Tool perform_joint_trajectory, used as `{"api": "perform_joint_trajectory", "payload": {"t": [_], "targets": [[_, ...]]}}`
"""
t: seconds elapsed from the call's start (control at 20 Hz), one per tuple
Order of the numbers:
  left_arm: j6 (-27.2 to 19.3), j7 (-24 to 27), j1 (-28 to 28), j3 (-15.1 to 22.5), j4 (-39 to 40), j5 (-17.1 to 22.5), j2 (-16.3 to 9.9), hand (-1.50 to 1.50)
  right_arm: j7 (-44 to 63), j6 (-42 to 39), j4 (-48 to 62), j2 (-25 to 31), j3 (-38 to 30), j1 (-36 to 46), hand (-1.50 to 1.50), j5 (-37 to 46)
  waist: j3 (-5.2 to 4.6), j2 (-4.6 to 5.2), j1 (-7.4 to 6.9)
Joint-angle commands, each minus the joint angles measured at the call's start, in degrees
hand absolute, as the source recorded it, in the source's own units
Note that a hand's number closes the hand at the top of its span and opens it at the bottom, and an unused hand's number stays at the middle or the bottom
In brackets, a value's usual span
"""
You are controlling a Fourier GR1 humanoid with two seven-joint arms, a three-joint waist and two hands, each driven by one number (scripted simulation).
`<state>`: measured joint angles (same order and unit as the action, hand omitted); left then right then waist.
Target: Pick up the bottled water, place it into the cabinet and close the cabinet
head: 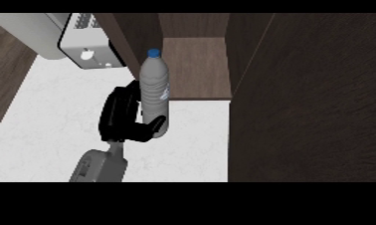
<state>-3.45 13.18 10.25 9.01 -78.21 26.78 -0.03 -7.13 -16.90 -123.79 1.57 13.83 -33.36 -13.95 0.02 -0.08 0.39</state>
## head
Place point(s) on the dark wooden cabinet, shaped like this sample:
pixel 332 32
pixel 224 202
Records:
pixel 193 63

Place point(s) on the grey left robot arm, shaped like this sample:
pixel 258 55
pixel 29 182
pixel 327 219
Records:
pixel 100 166

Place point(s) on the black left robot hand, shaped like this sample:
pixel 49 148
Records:
pixel 116 116

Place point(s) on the dark wooden cabinet door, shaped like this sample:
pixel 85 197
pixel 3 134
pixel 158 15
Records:
pixel 302 103

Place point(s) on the white toaster appliance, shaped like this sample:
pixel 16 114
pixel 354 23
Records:
pixel 87 46

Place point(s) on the pale grey appliance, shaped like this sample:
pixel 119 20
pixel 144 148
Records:
pixel 37 33

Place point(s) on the clear blue-capped water bottle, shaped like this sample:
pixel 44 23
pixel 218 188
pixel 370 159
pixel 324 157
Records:
pixel 153 86

